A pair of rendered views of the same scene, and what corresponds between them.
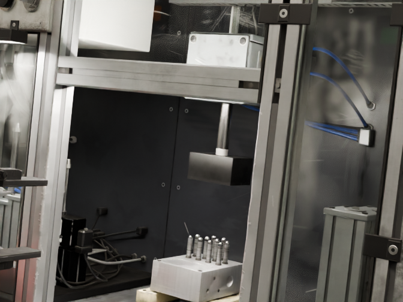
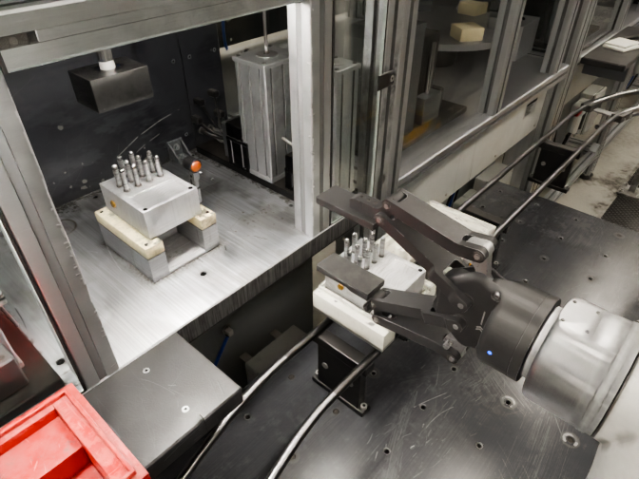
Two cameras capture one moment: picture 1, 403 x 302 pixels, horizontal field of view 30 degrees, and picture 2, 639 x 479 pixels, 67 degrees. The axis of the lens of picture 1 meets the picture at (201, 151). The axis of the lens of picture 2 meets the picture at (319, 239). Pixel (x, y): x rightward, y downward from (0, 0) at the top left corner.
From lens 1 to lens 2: 106 cm
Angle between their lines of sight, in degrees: 82
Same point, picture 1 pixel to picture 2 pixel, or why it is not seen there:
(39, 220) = (77, 274)
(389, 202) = (388, 47)
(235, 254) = not seen: hidden behind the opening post
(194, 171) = (105, 102)
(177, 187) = not seen: outside the picture
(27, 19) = not seen: outside the picture
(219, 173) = (137, 88)
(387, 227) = (387, 65)
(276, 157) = (327, 47)
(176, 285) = (176, 215)
